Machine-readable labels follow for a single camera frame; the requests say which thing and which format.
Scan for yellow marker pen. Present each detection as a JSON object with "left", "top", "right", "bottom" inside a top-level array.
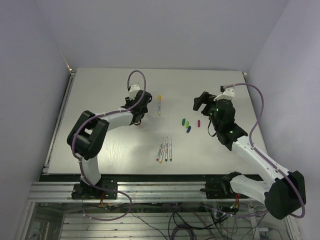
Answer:
[{"left": 158, "top": 94, "right": 162, "bottom": 116}]

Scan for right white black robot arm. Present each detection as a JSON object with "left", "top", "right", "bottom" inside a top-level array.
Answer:
[{"left": 193, "top": 91, "right": 306, "bottom": 220}]

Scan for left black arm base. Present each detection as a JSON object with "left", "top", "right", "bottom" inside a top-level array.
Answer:
[{"left": 71, "top": 178, "right": 118, "bottom": 200}]

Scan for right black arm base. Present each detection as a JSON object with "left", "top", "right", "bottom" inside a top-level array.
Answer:
[{"left": 200, "top": 171, "right": 241, "bottom": 199}]

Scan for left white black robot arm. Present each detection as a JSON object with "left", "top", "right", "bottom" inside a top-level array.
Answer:
[{"left": 67, "top": 90, "right": 153, "bottom": 199}]

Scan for dark green marker pen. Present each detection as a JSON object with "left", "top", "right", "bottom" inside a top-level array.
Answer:
[{"left": 169, "top": 137, "right": 173, "bottom": 162}]

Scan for magenta marker pen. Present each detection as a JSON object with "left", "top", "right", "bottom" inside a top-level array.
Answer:
[{"left": 156, "top": 137, "right": 164, "bottom": 162}]

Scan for blue marker pen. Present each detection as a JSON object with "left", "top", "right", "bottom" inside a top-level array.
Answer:
[{"left": 165, "top": 136, "right": 169, "bottom": 162}]

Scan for light green marker pen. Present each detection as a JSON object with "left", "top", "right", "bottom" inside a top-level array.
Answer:
[{"left": 159, "top": 138, "right": 167, "bottom": 164}]

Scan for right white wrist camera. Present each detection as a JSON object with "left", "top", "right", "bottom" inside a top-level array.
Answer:
[{"left": 214, "top": 86, "right": 235, "bottom": 101}]

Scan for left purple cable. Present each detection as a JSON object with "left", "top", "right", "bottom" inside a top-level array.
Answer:
[{"left": 71, "top": 69, "right": 148, "bottom": 221}]

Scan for purple cable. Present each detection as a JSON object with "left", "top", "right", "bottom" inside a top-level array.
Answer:
[
  {"left": 223, "top": 83, "right": 307, "bottom": 218},
  {"left": 71, "top": 69, "right": 148, "bottom": 221}
]

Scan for aluminium extrusion frame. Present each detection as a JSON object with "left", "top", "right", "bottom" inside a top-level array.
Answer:
[{"left": 14, "top": 69, "right": 303, "bottom": 240}]

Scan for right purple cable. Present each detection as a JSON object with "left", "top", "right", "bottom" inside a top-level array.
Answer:
[{"left": 223, "top": 83, "right": 307, "bottom": 218}]

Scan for loose cables under frame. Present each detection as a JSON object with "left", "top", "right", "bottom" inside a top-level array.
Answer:
[{"left": 82, "top": 196, "right": 266, "bottom": 240}]

